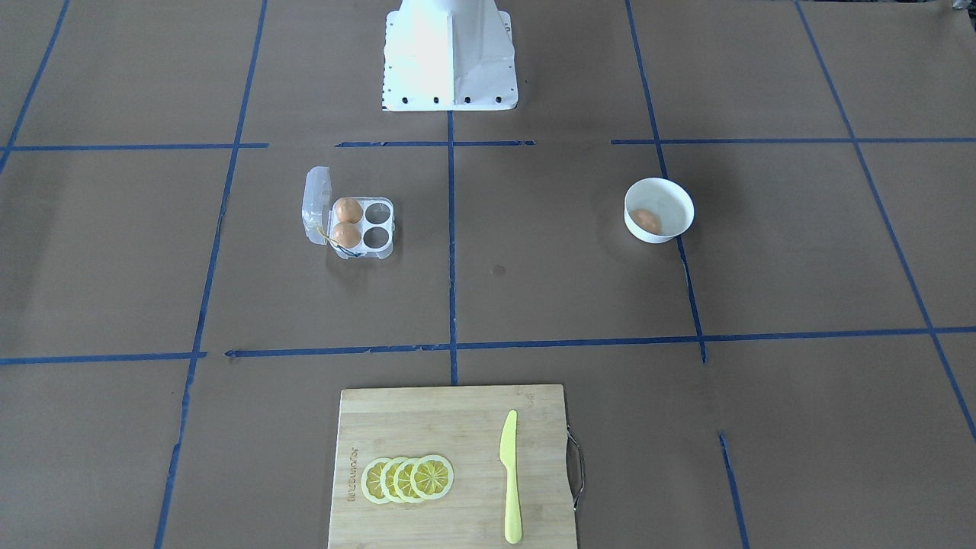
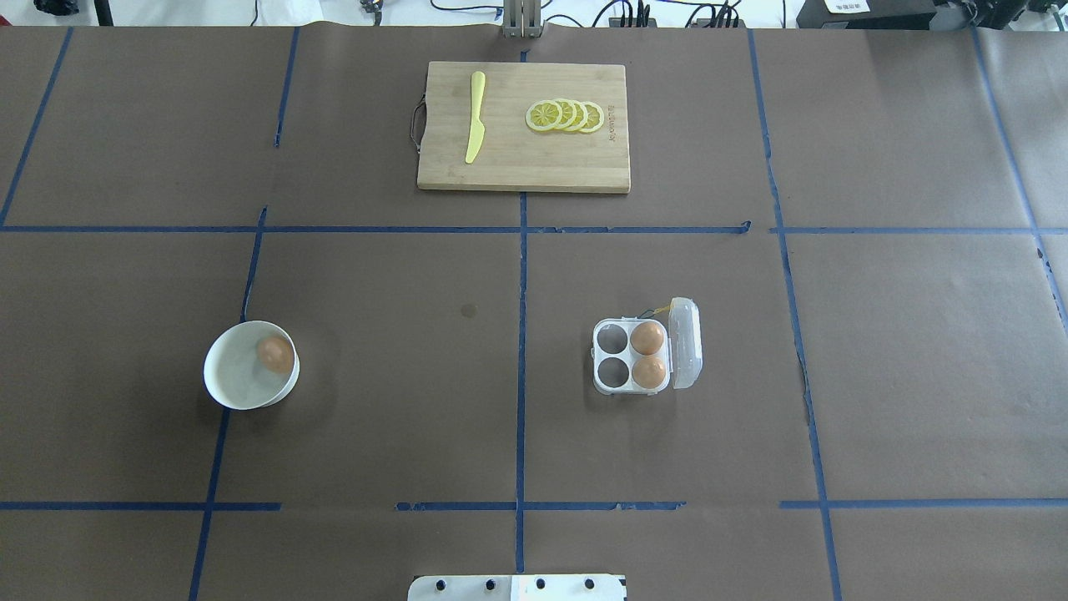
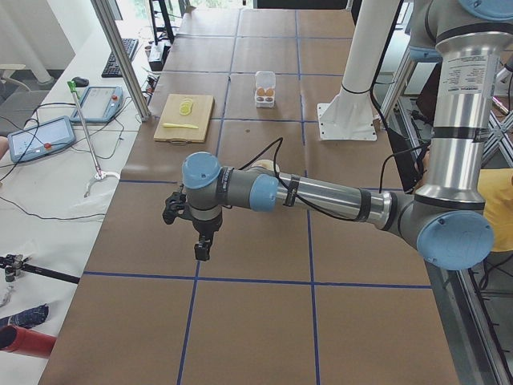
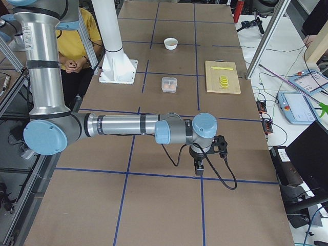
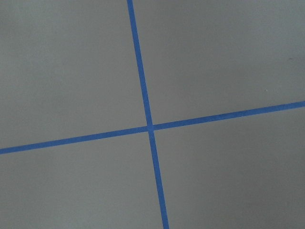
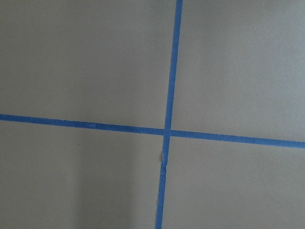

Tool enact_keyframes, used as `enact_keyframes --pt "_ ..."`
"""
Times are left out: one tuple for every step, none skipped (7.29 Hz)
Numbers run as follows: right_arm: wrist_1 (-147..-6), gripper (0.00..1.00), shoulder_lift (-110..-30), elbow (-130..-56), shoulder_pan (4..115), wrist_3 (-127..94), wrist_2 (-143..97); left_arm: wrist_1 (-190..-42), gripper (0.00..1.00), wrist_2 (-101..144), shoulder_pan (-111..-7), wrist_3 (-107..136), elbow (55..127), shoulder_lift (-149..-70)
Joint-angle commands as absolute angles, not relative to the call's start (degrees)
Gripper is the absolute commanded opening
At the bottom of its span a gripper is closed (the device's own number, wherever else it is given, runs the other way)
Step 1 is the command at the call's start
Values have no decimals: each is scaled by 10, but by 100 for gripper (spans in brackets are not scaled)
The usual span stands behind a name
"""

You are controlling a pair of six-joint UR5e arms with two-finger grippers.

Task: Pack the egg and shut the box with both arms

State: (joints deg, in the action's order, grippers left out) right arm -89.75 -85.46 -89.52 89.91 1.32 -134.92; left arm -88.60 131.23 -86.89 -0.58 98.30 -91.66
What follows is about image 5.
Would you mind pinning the blue tape line crosswise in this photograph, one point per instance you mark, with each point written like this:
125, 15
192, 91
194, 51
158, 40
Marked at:
142, 129

